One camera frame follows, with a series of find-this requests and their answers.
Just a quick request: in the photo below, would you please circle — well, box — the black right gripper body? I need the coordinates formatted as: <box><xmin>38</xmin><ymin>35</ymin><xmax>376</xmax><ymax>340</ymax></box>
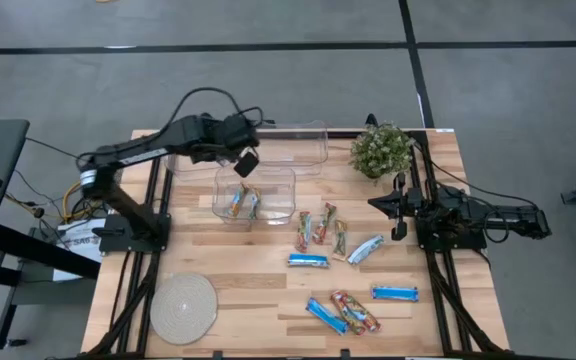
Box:
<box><xmin>396</xmin><ymin>172</ymin><xmax>423</xmax><ymax>221</ymax></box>

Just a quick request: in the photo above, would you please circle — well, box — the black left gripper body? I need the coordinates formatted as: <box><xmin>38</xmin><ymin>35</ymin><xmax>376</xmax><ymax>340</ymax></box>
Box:
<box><xmin>220</xmin><ymin>113</ymin><xmax>260</xmax><ymax>151</ymax></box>

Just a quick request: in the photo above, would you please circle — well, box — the blue white granola bar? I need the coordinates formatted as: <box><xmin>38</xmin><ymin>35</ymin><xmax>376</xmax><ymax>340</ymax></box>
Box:
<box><xmin>346</xmin><ymin>234</ymin><xmax>386</xmax><ymax>266</ymax></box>

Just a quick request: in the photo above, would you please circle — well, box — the orange red granola bar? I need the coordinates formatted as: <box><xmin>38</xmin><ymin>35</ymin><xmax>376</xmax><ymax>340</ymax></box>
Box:
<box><xmin>340</xmin><ymin>293</ymin><xmax>383</xmax><ymax>334</ymax></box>
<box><xmin>330</xmin><ymin>290</ymin><xmax>367</xmax><ymax>336</ymax></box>

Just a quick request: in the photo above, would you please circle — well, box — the small potted green plant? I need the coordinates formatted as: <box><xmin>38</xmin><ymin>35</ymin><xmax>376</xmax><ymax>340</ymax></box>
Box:
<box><xmin>348</xmin><ymin>121</ymin><xmax>416</xmax><ymax>180</ymax></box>

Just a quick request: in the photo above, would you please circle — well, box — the clear plastic bin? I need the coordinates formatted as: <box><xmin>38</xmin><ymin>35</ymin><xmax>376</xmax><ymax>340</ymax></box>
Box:
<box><xmin>211</xmin><ymin>165</ymin><xmax>298</xmax><ymax>226</ymax></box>
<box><xmin>165</xmin><ymin>120</ymin><xmax>243</xmax><ymax>182</ymax></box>
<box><xmin>250</xmin><ymin>119</ymin><xmax>330</xmax><ymax>176</ymax></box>

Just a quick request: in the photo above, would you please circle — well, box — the round woven beige mat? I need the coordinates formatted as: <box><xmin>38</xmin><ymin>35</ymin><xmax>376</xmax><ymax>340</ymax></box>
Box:
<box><xmin>149</xmin><ymin>272</ymin><xmax>219</xmax><ymax>346</ymax></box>

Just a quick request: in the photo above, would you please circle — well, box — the white cardboard box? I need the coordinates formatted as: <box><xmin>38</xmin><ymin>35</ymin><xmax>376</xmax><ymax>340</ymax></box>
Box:
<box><xmin>51</xmin><ymin>217</ymin><xmax>107</xmax><ymax>282</ymax></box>

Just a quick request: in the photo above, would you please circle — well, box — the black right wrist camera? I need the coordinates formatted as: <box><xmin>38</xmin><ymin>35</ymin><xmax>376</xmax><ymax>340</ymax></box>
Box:
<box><xmin>390</xmin><ymin>219</ymin><xmax>409</xmax><ymax>242</ymax></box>

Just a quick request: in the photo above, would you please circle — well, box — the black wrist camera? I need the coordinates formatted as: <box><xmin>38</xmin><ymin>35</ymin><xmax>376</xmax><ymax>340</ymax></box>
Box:
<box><xmin>390</xmin><ymin>219</ymin><xmax>409</xmax><ymax>242</ymax></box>
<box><xmin>232</xmin><ymin>150</ymin><xmax>261</xmax><ymax>179</ymax></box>

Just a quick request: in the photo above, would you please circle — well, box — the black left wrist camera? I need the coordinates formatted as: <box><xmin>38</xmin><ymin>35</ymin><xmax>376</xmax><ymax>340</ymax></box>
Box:
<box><xmin>232</xmin><ymin>150</ymin><xmax>261</xmax><ymax>179</ymax></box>

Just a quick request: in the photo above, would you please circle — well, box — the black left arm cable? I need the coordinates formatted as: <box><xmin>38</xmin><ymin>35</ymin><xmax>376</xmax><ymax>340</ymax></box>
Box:
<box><xmin>165</xmin><ymin>86</ymin><xmax>265</xmax><ymax>132</ymax></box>

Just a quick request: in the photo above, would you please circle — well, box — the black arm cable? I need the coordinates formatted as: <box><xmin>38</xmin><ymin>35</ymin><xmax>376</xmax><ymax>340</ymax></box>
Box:
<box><xmin>165</xmin><ymin>86</ymin><xmax>265</xmax><ymax>132</ymax></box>
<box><xmin>410</xmin><ymin>142</ymin><xmax>542</xmax><ymax>246</ymax></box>

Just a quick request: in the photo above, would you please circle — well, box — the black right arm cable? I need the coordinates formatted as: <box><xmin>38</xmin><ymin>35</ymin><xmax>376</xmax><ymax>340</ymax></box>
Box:
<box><xmin>410</xmin><ymin>142</ymin><xmax>542</xmax><ymax>246</ymax></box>

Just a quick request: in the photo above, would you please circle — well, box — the yellow cable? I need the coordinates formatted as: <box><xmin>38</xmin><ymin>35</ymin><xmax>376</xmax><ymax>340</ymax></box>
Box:
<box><xmin>60</xmin><ymin>179</ymin><xmax>92</xmax><ymax>221</ymax></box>

